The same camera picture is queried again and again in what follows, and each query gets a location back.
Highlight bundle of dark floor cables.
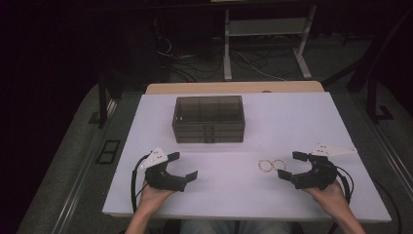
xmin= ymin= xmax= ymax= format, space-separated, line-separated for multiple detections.
xmin=156 ymin=35 xmax=226 ymax=83

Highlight grey metal stand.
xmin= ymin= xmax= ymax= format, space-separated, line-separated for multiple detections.
xmin=223 ymin=4 xmax=318 ymax=82

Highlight metal floor rail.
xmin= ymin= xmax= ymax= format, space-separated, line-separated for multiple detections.
xmin=364 ymin=116 xmax=413 ymax=204
xmin=51 ymin=97 xmax=119 ymax=234

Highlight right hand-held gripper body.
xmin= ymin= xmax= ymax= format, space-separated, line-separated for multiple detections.
xmin=291 ymin=141 xmax=358 ymax=191

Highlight black angled stand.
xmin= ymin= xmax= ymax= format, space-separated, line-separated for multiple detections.
xmin=322 ymin=9 xmax=413 ymax=124

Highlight black stand with foot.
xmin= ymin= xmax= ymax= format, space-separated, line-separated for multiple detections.
xmin=88 ymin=69 xmax=124 ymax=129

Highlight person's left hand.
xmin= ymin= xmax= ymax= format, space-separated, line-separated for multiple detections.
xmin=137 ymin=180 xmax=176 ymax=214

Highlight smoky transparent drawer box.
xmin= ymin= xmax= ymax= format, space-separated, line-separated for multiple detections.
xmin=170 ymin=95 xmax=245 ymax=144

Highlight person's legs in jeans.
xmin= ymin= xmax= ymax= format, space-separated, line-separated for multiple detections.
xmin=179 ymin=219 xmax=294 ymax=234

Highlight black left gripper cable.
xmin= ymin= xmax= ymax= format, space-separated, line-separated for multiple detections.
xmin=131 ymin=153 xmax=152 ymax=215

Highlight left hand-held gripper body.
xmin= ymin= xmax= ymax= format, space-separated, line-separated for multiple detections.
xmin=139 ymin=146 xmax=189 ymax=193

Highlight person's right hand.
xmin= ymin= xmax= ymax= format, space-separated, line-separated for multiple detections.
xmin=303 ymin=179 xmax=351 ymax=213

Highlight white floor cable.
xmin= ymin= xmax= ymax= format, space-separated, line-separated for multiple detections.
xmin=233 ymin=50 xmax=288 ymax=82

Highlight black floor socket frame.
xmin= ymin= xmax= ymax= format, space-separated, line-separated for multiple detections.
xmin=94 ymin=139 xmax=122 ymax=165

